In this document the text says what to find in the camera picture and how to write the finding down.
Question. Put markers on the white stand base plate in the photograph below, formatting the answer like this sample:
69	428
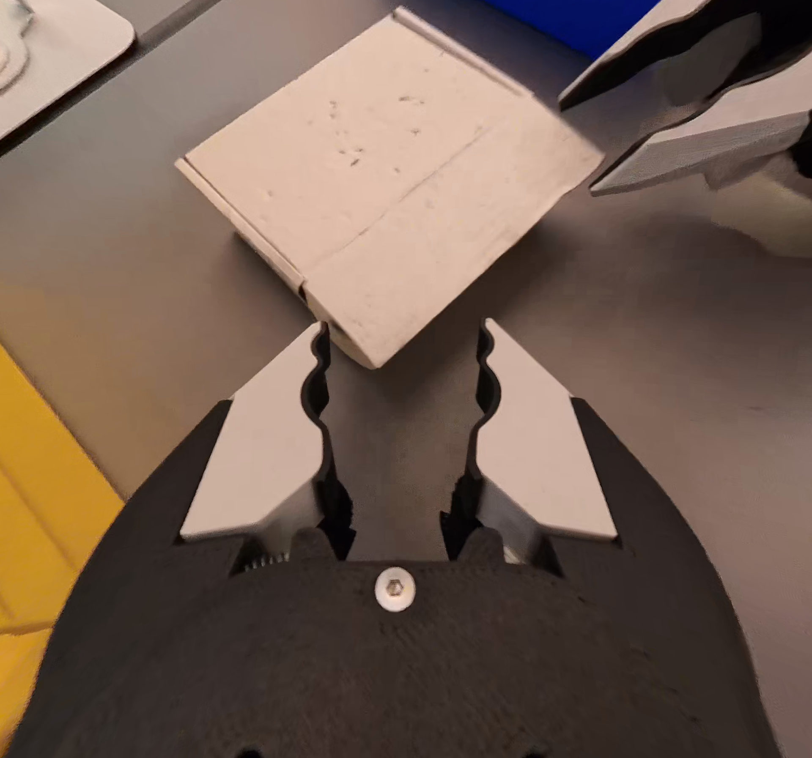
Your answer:
76	41

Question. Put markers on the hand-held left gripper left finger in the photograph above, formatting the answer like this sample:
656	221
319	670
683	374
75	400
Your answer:
254	453

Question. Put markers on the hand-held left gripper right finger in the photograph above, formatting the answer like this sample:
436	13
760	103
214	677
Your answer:
539	453

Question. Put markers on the white cardboard box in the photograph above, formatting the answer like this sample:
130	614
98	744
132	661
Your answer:
380	168

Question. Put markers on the yellow plastic bin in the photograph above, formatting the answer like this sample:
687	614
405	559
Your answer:
38	517

